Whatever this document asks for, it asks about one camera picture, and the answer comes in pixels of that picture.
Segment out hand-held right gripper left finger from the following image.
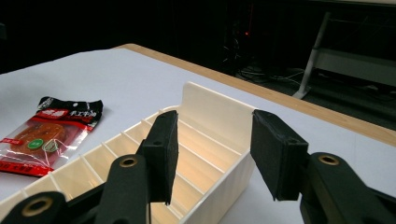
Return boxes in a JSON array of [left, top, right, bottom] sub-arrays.
[[135, 109, 179, 206]]

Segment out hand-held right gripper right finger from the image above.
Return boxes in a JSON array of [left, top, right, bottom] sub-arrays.
[[249, 108, 310, 202]]

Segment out white divided plastic organizer box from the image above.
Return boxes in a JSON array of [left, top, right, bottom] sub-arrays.
[[0, 81, 257, 224]]

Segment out red and black snack packet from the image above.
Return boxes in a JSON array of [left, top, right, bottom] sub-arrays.
[[0, 95, 105, 178]]

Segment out white metal stand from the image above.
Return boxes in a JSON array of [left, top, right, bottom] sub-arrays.
[[291, 11, 396, 101]]

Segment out dark cables on floor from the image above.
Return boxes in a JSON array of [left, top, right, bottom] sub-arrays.
[[222, 36, 307, 85]]

